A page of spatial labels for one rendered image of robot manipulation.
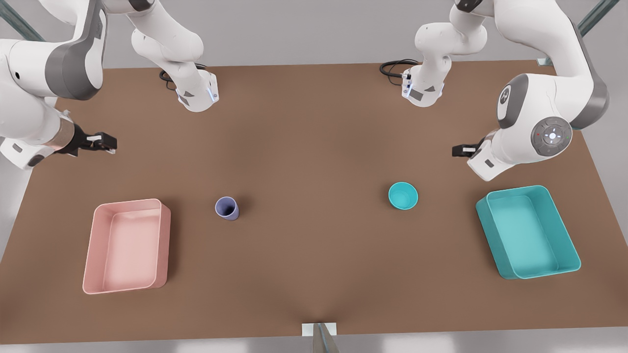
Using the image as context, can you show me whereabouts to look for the silver frame post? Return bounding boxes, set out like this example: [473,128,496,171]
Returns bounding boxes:
[0,4,46,43]
[301,322,340,353]
[537,0,621,67]

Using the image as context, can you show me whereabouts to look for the purple cup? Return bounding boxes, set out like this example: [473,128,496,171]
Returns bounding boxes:
[215,197,240,221]

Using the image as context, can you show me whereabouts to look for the teal bowl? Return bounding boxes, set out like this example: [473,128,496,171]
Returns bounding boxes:
[389,182,419,210]

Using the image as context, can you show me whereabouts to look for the black cable loop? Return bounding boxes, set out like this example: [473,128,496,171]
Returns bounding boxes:
[379,59,420,86]
[159,63,209,92]

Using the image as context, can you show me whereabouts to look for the pink rectangular box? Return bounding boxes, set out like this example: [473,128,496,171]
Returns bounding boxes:
[82,199,171,295]

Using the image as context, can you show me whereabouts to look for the teal rectangular box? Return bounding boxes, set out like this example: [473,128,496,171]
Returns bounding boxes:
[475,185,582,280]

